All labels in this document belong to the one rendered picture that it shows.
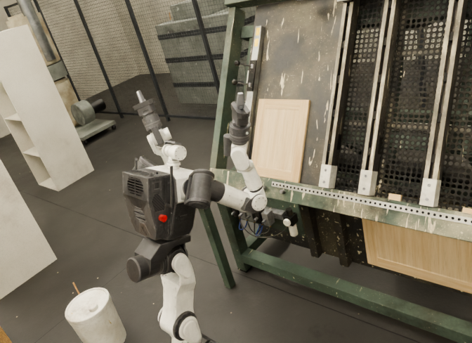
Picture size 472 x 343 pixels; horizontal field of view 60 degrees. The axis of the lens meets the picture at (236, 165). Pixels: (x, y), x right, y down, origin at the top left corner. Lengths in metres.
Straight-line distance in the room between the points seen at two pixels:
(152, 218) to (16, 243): 2.60
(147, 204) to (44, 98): 4.18
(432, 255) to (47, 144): 4.73
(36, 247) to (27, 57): 2.47
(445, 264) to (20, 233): 3.44
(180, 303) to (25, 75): 4.20
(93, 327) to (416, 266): 2.03
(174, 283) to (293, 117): 1.17
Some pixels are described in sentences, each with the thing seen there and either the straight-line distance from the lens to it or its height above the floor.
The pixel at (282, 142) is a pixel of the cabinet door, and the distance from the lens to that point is 2.50.
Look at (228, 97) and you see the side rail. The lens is 2.84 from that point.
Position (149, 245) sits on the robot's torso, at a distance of 1.92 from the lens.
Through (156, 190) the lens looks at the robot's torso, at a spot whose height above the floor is 1.35.
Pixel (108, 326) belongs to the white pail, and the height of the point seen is 0.22.
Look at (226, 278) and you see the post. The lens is 3.10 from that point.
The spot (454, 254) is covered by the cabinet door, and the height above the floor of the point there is 0.49.
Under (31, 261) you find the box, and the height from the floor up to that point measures 0.14.
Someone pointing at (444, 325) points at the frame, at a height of 0.18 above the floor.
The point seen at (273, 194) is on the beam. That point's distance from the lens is 2.48.
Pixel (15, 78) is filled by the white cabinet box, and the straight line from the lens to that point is 5.68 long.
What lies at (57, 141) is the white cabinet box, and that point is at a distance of 5.89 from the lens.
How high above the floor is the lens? 2.11
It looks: 26 degrees down
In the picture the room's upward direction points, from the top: 16 degrees counter-clockwise
